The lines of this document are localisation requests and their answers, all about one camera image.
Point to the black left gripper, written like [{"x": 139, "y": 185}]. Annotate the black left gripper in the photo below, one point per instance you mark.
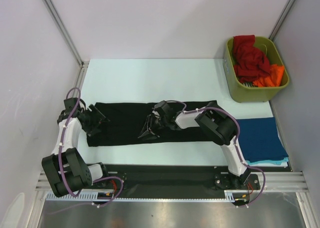
[{"x": 98, "y": 118}]

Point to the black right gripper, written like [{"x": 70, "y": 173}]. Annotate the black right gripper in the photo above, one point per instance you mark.
[{"x": 154, "y": 123}]

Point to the black t shirt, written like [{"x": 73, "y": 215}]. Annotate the black t shirt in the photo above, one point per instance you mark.
[{"x": 129, "y": 124}]

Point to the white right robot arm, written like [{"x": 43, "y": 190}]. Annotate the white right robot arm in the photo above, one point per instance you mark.
[{"x": 214, "y": 122}]

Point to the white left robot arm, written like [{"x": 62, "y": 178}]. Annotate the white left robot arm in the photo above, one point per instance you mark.
[{"x": 65, "y": 169}]

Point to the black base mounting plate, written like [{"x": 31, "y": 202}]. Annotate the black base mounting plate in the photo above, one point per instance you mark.
[{"x": 189, "y": 181}]

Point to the green plastic basket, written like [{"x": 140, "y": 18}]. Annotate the green plastic basket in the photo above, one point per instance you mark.
[{"x": 247, "y": 92}]

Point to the folded dark blue t shirt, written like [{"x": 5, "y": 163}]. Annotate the folded dark blue t shirt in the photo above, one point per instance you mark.
[{"x": 259, "y": 140}]

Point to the red t shirt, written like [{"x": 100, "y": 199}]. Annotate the red t shirt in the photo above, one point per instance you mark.
[{"x": 251, "y": 63}]

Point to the orange t shirt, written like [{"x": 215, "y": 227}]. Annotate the orange t shirt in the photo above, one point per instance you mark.
[{"x": 273, "y": 79}]

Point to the folded light blue t shirt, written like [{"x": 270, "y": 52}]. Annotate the folded light blue t shirt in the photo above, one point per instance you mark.
[{"x": 269, "y": 163}]

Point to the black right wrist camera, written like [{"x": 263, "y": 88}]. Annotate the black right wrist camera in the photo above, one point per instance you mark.
[{"x": 162, "y": 108}]

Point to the white slotted cable duct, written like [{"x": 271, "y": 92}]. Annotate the white slotted cable duct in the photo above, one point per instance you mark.
[{"x": 104, "y": 197}]

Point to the aluminium frame post left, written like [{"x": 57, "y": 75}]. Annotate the aluminium frame post left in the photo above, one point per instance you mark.
[{"x": 63, "y": 31}]

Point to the aluminium frame post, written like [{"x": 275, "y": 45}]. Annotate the aluminium frame post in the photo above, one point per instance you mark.
[
  {"x": 63, "y": 31},
  {"x": 282, "y": 18}
]

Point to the aluminium frame post right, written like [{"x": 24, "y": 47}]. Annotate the aluminium frame post right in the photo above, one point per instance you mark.
[{"x": 282, "y": 18}]

